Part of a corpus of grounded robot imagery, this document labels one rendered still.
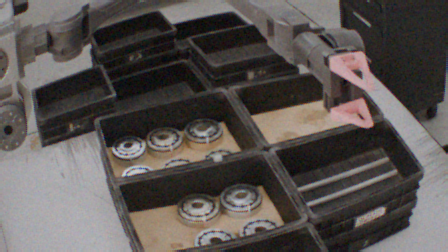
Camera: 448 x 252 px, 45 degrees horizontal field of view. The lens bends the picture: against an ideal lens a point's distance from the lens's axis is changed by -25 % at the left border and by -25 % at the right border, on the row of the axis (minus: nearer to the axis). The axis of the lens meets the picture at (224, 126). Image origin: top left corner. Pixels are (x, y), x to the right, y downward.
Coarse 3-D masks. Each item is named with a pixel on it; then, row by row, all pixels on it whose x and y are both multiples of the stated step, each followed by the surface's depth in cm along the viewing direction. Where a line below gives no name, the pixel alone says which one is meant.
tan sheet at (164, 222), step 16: (160, 208) 171; (176, 208) 171; (272, 208) 170; (144, 224) 166; (160, 224) 166; (176, 224) 166; (224, 224) 166; (240, 224) 166; (144, 240) 160; (160, 240) 161; (176, 240) 161; (192, 240) 161
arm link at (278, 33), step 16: (240, 0) 122; (256, 0) 119; (272, 0) 119; (256, 16) 117; (272, 16) 111; (304, 16) 111; (272, 32) 115; (288, 32) 109; (272, 48) 114; (288, 48) 111
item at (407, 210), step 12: (384, 216) 163; (396, 216) 165; (408, 216) 170; (360, 228) 161; (372, 228) 164; (384, 228) 167; (396, 228) 171; (336, 240) 159; (348, 240) 163; (360, 240) 165; (372, 240) 168
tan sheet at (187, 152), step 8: (224, 128) 199; (224, 136) 196; (184, 144) 193; (224, 144) 193; (232, 144) 193; (112, 152) 191; (184, 152) 190; (192, 152) 190; (200, 152) 190; (112, 160) 188; (152, 160) 188; (160, 160) 188; (120, 168) 185; (152, 168) 185; (160, 168) 185
